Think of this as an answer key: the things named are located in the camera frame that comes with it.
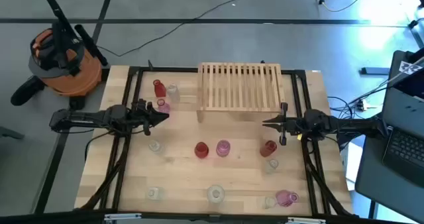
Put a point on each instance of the white connector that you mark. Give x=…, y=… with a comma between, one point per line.
x=364, y=104

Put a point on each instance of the red round bulb vase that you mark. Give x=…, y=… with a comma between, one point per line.
x=201, y=150

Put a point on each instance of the pink ribbed jar vase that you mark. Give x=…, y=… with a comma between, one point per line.
x=223, y=148

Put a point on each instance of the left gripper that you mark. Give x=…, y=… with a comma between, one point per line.
x=142, y=116

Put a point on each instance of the orange shop vacuum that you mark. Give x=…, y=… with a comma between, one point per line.
x=79, y=75

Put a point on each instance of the dark grey laptop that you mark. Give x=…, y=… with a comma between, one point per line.
x=405, y=151

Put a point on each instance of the grey furniture leg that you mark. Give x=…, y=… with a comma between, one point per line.
x=11, y=133

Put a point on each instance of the black aluminium table frame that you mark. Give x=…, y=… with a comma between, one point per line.
x=251, y=218

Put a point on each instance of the red tall vase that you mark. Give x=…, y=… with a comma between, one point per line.
x=267, y=148

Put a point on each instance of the clear dimpled vase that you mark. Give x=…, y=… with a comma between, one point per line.
x=215, y=193

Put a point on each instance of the wooden slatted shelf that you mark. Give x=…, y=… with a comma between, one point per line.
x=238, y=88

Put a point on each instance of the black vacuum wand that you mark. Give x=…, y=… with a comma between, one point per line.
x=89, y=43

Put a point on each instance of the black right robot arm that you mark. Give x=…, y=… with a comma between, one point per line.
x=348, y=124

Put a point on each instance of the clear square vase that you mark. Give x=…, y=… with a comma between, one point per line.
x=154, y=193

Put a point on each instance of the clear tall bottle vase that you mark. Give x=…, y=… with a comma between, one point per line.
x=173, y=93

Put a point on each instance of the clear flared vase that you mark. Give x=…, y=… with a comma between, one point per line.
x=270, y=202

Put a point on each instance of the clear small vase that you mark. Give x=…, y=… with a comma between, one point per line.
x=271, y=166

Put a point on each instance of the clear ribbed vase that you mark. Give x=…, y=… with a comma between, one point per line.
x=155, y=146

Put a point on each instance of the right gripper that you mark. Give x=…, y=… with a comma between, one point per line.
x=293, y=124

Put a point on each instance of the black device white sticker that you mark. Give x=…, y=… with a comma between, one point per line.
x=409, y=81

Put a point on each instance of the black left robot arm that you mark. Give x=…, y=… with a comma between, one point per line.
x=83, y=118

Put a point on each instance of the black stand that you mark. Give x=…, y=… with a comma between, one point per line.
x=414, y=24

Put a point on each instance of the pink fluted vase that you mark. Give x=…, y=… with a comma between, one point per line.
x=285, y=198

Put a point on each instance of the red square bottle vase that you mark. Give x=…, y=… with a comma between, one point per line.
x=159, y=89

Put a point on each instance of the white box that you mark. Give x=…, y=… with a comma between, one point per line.
x=353, y=161

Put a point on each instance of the laptop computer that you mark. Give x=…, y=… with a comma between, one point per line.
x=381, y=187

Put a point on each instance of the small pink bulb vase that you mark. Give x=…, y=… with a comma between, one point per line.
x=163, y=107

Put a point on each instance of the black pole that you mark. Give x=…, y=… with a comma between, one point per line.
x=54, y=5

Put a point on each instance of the silver frame bracket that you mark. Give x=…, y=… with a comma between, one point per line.
x=306, y=221
x=122, y=216

